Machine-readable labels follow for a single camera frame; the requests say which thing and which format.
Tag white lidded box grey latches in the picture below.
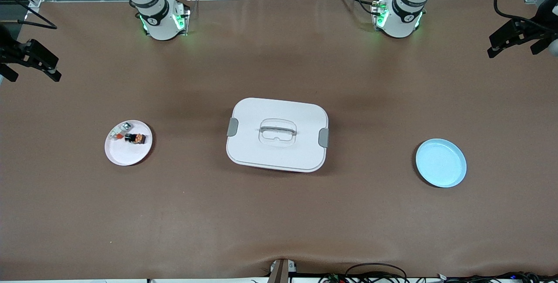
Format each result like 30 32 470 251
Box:
226 97 330 173

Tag pink round plate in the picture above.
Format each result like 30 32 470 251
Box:
105 120 153 167

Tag light blue round plate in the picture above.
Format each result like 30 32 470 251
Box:
415 138 467 188

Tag black cable bundle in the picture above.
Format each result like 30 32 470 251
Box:
436 271 558 283

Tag black looped cable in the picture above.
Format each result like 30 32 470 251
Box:
344 263 409 283

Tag brown camera mount bracket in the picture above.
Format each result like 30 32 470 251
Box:
267 259 298 283

